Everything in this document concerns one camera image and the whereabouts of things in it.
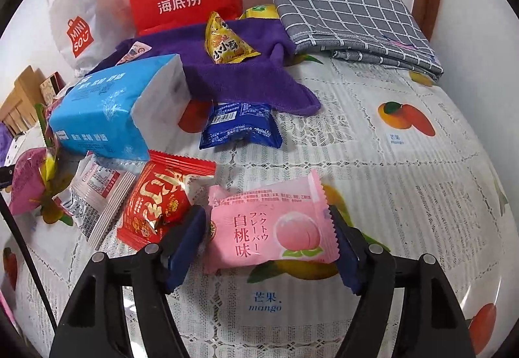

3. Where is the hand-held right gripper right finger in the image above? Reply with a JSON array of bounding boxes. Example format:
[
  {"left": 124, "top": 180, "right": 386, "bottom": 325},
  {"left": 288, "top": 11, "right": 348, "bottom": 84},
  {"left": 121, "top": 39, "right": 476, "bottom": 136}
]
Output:
[{"left": 326, "top": 204, "right": 476, "bottom": 358}]

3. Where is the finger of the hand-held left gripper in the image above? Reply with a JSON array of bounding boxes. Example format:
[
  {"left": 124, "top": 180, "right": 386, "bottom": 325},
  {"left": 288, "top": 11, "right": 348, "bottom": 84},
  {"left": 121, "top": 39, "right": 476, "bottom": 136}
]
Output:
[{"left": 0, "top": 165, "right": 17, "bottom": 188}]

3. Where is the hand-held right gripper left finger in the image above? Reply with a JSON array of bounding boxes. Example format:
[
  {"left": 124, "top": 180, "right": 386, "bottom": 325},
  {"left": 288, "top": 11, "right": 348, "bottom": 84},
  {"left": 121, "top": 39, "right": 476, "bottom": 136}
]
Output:
[{"left": 49, "top": 205, "right": 207, "bottom": 358}]

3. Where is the magenta yellow snack packet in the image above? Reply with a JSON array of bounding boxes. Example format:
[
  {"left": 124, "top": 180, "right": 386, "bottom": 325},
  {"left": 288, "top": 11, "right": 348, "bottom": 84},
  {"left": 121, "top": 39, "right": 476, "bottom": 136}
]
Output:
[{"left": 8, "top": 139, "right": 76, "bottom": 227}]

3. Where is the red snack packet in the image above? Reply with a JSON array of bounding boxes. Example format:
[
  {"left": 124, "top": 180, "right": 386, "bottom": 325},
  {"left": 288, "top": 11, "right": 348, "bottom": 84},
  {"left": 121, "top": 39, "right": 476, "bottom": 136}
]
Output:
[{"left": 116, "top": 150, "right": 217, "bottom": 249}]

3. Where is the pink peach snack packet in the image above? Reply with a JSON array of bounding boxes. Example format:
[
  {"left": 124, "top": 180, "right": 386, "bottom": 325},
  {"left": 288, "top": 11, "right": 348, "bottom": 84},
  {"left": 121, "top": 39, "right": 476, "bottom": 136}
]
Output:
[{"left": 204, "top": 169, "right": 341, "bottom": 274}]

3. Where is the white striped snack packet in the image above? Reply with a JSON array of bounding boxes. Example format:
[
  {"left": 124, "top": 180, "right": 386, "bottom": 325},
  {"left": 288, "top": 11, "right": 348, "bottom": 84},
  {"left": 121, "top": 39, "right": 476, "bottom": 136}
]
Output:
[{"left": 61, "top": 153, "right": 136, "bottom": 249}]

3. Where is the blue snack packet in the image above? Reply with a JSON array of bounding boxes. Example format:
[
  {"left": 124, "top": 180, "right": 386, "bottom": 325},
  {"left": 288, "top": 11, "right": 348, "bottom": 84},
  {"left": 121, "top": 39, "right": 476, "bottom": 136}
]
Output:
[{"left": 199, "top": 102, "right": 283, "bottom": 150}]

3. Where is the purple cloth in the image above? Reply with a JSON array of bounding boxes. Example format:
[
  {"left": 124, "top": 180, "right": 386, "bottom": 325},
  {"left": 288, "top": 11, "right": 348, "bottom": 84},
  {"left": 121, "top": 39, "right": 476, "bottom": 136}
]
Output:
[{"left": 0, "top": 125, "right": 11, "bottom": 164}]

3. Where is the white plastic device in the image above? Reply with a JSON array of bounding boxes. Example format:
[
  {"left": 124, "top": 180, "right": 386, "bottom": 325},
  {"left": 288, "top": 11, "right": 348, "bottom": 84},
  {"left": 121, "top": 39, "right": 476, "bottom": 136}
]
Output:
[{"left": 8, "top": 131, "right": 45, "bottom": 164}]

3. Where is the fruit print tablecloth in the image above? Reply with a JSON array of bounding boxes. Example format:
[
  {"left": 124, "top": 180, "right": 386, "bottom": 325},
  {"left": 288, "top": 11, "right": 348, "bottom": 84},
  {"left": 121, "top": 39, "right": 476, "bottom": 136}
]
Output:
[{"left": 0, "top": 34, "right": 515, "bottom": 358}]

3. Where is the light wooden furniture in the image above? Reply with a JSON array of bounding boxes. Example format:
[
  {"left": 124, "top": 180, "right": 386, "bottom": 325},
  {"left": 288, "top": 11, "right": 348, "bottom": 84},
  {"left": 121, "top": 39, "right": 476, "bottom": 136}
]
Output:
[{"left": 0, "top": 65, "right": 49, "bottom": 136}]

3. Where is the small patterned box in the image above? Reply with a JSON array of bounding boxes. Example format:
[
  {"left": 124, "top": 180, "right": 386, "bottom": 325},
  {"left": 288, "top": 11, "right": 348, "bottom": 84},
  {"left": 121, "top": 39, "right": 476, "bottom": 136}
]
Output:
[{"left": 39, "top": 73, "right": 63, "bottom": 103}]

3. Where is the blue tissue pack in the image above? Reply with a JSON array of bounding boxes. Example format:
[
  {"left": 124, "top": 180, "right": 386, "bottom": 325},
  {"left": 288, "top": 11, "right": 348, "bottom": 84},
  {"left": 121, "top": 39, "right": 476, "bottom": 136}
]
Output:
[{"left": 49, "top": 54, "right": 193, "bottom": 162}]

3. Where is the purple towel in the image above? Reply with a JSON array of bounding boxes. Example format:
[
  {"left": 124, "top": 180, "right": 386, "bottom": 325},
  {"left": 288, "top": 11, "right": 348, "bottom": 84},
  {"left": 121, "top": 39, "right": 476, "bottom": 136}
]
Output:
[{"left": 83, "top": 19, "right": 321, "bottom": 117}]

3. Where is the pink foil snack packet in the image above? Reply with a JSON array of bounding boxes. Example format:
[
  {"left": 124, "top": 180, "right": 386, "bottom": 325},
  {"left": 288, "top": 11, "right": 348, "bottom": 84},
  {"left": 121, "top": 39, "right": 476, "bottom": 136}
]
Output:
[{"left": 119, "top": 38, "right": 152, "bottom": 65}]

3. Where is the white plastic bag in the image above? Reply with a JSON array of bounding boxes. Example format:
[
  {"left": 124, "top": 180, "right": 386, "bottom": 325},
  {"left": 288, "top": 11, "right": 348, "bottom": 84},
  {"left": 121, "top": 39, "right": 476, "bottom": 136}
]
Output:
[{"left": 44, "top": 0, "right": 136, "bottom": 77}]

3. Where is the grey checked cloth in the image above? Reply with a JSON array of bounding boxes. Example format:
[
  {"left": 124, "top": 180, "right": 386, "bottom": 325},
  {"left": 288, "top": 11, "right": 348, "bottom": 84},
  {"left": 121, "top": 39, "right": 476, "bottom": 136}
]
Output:
[{"left": 270, "top": 0, "right": 444, "bottom": 87}]

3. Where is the yellow green snack packet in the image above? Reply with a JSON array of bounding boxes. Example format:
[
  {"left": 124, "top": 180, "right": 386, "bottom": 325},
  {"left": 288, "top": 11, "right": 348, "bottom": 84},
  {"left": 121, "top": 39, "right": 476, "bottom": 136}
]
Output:
[{"left": 239, "top": 3, "right": 284, "bottom": 22}]

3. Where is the black cable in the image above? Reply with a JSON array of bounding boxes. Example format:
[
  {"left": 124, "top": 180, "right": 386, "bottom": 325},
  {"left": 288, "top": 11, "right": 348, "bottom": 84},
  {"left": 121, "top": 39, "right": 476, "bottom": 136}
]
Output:
[{"left": 0, "top": 192, "right": 59, "bottom": 342}]

